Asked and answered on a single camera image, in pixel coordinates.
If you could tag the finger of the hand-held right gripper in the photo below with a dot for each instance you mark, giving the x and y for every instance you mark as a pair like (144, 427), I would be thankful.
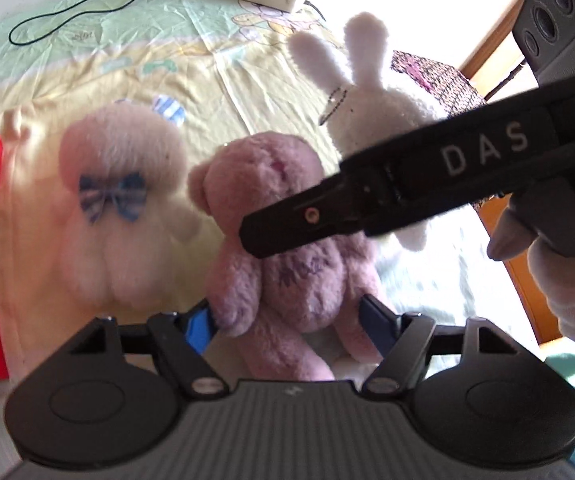
(317, 210)

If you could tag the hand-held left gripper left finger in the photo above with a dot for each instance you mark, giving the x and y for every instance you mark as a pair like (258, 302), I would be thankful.
(200, 326)

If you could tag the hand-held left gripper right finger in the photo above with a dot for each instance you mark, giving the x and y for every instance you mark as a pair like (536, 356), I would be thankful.
(375, 321)

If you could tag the pink plush teddy bear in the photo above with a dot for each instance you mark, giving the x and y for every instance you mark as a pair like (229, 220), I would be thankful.
(267, 170)

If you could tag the white plush rabbit blue bow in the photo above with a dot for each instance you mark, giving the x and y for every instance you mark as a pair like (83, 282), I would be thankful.
(377, 105)
(117, 150)

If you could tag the person's right hand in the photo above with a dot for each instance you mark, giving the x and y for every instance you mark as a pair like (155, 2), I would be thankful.
(572, 295)

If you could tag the cartoon bear printed bed sheet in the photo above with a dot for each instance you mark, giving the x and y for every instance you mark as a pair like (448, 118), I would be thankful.
(117, 60)

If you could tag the wooden door frame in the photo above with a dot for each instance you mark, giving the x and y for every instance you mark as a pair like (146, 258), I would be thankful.
(497, 35)

